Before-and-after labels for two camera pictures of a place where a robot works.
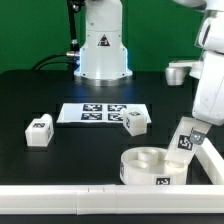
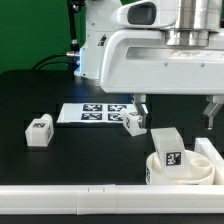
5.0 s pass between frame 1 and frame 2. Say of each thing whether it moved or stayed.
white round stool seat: moved
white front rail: stayed
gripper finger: moved
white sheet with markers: stayed
